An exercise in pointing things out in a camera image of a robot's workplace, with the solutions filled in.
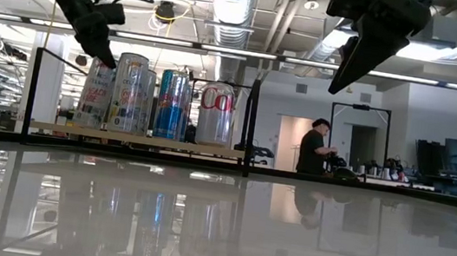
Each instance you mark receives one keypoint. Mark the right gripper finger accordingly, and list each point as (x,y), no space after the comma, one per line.
(346,50)
(371,49)

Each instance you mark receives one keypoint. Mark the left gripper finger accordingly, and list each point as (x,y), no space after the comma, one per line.
(100,49)

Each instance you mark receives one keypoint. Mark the white Celsius peach can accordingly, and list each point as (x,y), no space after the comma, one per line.
(92,102)

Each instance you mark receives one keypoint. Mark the white Celsius tropical can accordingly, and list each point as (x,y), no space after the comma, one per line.
(127,98)
(148,105)

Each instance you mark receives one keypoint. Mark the blue silver Red Bull can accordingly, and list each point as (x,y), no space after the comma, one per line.
(171,112)

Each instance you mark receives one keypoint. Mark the silver Diet Coke can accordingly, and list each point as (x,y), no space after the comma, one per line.
(214,122)

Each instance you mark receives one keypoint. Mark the standing person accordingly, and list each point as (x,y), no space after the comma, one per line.
(310,151)

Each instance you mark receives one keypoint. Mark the black bag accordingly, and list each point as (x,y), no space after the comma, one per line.
(343,172)

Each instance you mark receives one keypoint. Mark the black monitor back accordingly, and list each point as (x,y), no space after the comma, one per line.
(428,158)

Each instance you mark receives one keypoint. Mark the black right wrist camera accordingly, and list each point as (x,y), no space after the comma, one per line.
(348,3)

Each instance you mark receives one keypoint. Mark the black gantry frame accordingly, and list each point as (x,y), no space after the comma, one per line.
(362,107)

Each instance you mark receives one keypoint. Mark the black overhead camera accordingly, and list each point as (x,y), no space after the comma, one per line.
(165,12)

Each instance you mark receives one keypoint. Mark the wooden shelf with black frame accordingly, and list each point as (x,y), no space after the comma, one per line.
(122,137)

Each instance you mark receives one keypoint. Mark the silver ventilation duct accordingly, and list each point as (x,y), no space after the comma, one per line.
(232,6)

